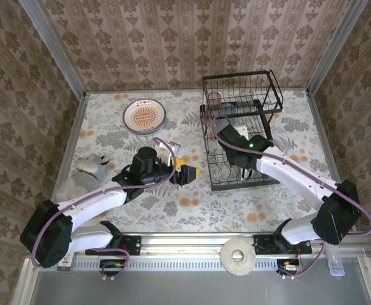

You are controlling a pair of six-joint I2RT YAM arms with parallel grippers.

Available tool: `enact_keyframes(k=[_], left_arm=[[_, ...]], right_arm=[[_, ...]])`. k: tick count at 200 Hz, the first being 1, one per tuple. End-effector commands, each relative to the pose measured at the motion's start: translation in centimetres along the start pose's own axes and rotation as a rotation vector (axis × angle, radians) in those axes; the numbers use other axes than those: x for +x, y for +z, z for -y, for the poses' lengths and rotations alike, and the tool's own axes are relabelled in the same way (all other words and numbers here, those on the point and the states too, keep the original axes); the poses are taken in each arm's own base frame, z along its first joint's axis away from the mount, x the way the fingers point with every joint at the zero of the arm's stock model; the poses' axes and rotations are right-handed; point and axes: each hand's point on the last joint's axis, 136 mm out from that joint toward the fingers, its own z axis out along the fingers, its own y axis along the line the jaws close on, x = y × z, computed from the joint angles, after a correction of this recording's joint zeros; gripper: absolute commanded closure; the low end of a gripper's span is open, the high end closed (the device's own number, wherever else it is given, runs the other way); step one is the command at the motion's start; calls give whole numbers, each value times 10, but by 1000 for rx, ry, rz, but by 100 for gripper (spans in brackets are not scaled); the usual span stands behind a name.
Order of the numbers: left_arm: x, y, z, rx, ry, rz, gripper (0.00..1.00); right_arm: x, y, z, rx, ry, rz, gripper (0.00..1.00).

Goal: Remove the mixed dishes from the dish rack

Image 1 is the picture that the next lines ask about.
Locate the aluminium corner post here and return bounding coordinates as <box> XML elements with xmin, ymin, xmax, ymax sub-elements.
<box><xmin>18</xmin><ymin>0</ymin><xmax>88</xmax><ymax>99</ymax></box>
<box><xmin>306</xmin><ymin>0</ymin><xmax>369</xmax><ymax>96</ymax></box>

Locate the blue frosted glass cup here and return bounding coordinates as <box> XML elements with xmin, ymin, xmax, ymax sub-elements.
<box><xmin>219</xmin><ymin>102</ymin><xmax>241</xmax><ymax>128</ymax></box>

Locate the pink glass cup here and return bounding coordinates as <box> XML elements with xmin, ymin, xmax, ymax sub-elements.
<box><xmin>206</xmin><ymin>91</ymin><xmax>222</xmax><ymax>107</ymax></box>

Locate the grey slotted cable duct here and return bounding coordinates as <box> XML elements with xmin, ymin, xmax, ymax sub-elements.
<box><xmin>39</xmin><ymin>257</ymin><xmax>361</xmax><ymax>273</ymax></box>

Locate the aluminium table side rail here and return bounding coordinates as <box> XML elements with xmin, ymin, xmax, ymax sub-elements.
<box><xmin>306</xmin><ymin>90</ymin><xmax>358</xmax><ymax>233</ymax></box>
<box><xmin>42</xmin><ymin>91</ymin><xmax>90</xmax><ymax>234</ymax></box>

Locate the wired connector board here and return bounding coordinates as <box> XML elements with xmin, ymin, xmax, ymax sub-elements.
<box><xmin>98</xmin><ymin>259</ymin><xmax>126</xmax><ymax>276</ymax></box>
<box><xmin>276</xmin><ymin>259</ymin><xmax>304</xmax><ymax>276</ymax></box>

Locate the grey metal panel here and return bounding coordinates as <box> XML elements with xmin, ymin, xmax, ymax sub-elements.
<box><xmin>12</xmin><ymin>257</ymin><xmax>371</xmax><ymax>305</ymax></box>

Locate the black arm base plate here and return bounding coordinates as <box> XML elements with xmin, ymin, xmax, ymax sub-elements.
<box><xmin>252</xmin><ymin>234</ymin><xmax>313</xmax><ymax>255</ymax></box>
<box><xmin>85</xmin><ymin>234</ymin><xmax>142</xmax><ymax>257</ymax></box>

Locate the aluminium cross rail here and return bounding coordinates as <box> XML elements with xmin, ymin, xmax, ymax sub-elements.
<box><xmin>26</xmin><ymin>231</ymin><xmax>371</xmax><ymax>258</ymax></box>

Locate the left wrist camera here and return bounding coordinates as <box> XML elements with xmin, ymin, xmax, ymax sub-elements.
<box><xmin>155</xmin><ymin>138</ymin><xmax>182</xmax><ymax>166</ymax></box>

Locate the black wire dish rack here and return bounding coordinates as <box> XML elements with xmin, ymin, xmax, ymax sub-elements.
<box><xmin>199</xmin><ymin>69</ymin><xmax>283</xmax><ymax>192</ymax></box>

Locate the floral tablecloth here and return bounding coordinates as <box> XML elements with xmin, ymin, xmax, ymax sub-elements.
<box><xmin>53</xmin><ymin>90</ymin><xmax>348</xmax><ymax>233</ymax></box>

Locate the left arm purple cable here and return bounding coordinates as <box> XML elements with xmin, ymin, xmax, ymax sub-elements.
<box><xmin>31</xmin><ymin>137</ymin><xmax>177</xmax><ymax>282</ymax></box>

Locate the grey tape roll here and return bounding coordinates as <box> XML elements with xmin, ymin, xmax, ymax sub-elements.
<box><xmin>220</xmin><ymin>238</ymin><xmax>257</xmax><ymax>276</ymax></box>

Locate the white card box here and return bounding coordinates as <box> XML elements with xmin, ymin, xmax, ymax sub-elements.
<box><xmin>57</xmin><ymin>254</ymin><xmax>75</xmax><ymax>273</ymax></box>

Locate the orange sunburst plate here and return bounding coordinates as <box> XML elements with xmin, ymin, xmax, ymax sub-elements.
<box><xmin>123</xmin><ymin>98</ymin><xmax>168</xmax><ymax>133</ymax></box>

